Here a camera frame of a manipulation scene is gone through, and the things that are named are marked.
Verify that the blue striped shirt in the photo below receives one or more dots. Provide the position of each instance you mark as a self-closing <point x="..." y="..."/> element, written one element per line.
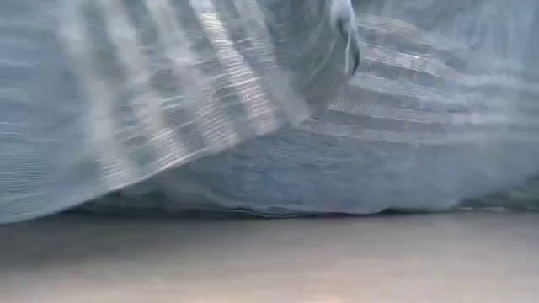
<point x="252" y="105"/>

